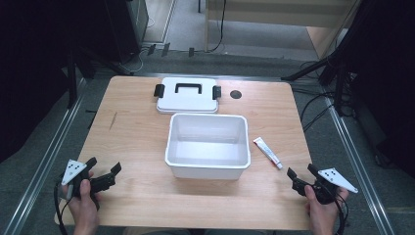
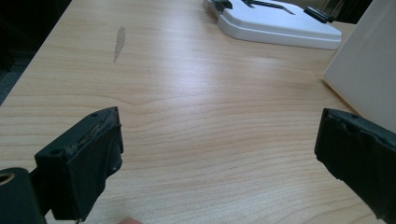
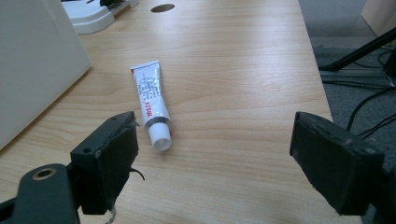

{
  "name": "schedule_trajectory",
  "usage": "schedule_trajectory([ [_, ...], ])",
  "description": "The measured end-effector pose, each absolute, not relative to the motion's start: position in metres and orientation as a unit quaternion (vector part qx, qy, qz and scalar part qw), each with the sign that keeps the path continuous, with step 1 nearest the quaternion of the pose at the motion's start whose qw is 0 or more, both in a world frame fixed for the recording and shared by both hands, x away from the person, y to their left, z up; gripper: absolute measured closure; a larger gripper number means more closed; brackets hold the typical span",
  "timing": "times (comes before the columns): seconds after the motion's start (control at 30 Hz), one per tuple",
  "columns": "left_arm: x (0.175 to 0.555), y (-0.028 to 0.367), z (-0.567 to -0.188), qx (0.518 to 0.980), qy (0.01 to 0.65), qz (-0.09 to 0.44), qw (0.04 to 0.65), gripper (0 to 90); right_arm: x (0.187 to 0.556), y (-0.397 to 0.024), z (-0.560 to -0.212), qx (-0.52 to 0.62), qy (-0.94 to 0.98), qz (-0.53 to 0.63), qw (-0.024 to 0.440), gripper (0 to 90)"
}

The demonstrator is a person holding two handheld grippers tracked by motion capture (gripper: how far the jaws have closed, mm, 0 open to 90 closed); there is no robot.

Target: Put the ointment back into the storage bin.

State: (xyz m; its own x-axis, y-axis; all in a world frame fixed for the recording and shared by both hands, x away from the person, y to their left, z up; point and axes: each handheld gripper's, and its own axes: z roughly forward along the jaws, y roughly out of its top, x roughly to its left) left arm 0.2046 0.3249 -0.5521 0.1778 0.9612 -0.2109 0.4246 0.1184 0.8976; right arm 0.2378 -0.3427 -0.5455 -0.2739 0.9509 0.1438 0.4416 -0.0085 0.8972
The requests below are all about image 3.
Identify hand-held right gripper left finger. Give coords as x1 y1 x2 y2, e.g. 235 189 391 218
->
70 110 140 216

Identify black metal stand leg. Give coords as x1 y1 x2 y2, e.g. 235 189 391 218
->
318 27 396 72

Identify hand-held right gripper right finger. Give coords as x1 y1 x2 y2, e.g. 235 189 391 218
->
289 111 386 217

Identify black cable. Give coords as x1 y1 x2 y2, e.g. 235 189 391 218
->
346 87 396 140

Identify grey metal rail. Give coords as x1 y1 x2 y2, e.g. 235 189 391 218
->
319 69 395 89

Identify white ointment tube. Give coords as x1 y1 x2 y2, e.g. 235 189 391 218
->
130 60 173 152

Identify white plastic base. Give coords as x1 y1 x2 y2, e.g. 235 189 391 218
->
61 0 140 35

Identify white box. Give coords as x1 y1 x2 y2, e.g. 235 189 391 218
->
0 0 92 151

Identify light wooden cabinet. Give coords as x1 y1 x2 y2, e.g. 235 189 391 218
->
361 0 396 37

